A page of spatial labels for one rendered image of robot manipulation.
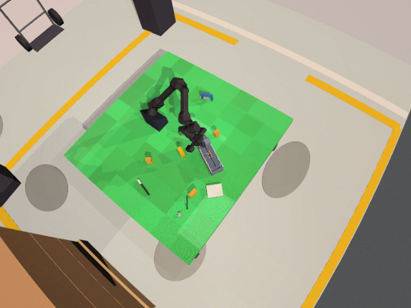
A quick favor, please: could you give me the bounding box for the beige flat rectangular block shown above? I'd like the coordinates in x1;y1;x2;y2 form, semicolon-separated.
206;184;223;198

